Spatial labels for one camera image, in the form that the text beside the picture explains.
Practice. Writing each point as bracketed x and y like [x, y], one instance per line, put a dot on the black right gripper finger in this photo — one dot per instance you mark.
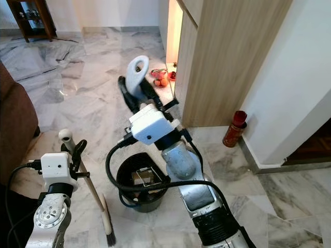
[127, 95]
[151, 94]

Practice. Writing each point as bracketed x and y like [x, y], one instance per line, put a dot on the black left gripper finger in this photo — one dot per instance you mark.
[65, 149]
[80, 152]

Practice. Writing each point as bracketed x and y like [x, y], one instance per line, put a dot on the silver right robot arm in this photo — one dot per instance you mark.
[191, 196]

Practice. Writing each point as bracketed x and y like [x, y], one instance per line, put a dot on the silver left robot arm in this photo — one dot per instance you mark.
[51, 217]

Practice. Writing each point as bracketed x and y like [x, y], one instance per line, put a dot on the orange round object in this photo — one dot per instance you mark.
[163, 82]

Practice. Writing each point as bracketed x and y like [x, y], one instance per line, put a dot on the red slipper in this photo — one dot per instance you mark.
[158, 73]

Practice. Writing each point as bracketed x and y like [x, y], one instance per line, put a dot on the brown fabric sofa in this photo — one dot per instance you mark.
[18, 129]

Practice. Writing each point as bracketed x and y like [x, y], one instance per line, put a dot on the black round waste bin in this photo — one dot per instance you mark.
[129, 201]

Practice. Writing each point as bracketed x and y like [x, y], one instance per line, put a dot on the brown cardboard trash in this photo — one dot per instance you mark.
[145, 177]

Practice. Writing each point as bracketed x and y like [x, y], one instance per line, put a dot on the black fabric object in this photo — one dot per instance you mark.
[11, 217]

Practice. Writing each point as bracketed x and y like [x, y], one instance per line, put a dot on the red cylindrical canister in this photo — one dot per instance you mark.
[234, 132]

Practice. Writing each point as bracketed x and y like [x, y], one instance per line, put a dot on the tall light wood wardrobe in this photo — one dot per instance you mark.
[227, 51]

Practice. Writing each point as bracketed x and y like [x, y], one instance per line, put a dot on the small wooden glass-door cabinet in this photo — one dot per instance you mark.
[31, 18]

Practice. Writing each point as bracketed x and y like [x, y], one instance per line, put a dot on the dark brown wooden threshold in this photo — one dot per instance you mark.
[310, 147]

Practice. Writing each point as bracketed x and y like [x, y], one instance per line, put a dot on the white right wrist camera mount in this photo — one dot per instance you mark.
[152, 124]

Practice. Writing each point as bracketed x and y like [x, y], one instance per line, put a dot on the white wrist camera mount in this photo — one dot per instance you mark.
[57, 170]
[152, 124]

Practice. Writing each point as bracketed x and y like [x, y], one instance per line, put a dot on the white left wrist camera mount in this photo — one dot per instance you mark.
[57, 170]

